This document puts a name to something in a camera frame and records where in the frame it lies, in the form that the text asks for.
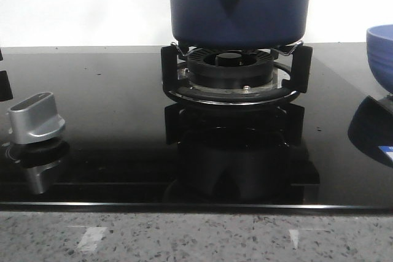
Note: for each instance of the dark blue cooking pot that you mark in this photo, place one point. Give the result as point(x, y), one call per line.
point(238, 24)

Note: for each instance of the light blue plastic bowl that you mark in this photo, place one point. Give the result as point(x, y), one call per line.
point(379, 54)

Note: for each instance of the black pot support grate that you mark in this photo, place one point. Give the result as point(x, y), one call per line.
point(292, 63)

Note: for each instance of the black round gas burner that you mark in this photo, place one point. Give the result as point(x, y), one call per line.
point(221, 73)

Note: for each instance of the black glass gas cooktop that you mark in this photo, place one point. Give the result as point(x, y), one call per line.
point(127, 147)

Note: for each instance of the silver stove control knob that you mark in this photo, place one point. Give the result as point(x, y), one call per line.
point(35, 119)

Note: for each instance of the black left burner grate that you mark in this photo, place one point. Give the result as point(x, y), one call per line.
point(5, 89)

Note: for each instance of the blue white cooktop sticker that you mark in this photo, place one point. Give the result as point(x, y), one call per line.
point(388, 151)

